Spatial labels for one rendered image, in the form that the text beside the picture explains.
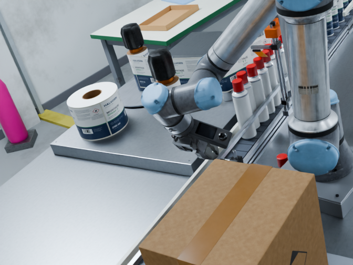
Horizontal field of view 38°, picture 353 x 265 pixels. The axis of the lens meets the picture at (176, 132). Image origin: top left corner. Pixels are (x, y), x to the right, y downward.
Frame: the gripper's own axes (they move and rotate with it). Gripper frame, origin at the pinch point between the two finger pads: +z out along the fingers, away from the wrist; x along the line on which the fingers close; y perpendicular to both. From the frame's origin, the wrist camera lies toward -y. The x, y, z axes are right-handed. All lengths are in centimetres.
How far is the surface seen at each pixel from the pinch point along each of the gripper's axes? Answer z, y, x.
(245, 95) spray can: -0.1, -2.5, -20.9
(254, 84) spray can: 5.3, -1.4, -28.2
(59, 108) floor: 159, 273, -88
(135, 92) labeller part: 24, 64, -33
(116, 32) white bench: 77, 151, -106
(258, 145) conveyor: 13.1, -5.2, -10.4
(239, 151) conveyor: 9.8, -1.2, -6.1
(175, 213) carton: -38, -19, 29
